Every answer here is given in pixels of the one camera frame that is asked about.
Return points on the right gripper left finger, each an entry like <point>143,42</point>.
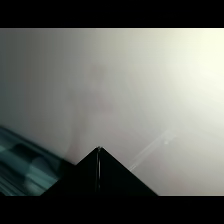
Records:
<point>81,180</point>

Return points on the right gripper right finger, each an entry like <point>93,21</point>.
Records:
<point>116,180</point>

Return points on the pale green shirt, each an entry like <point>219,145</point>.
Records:
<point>140,83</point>

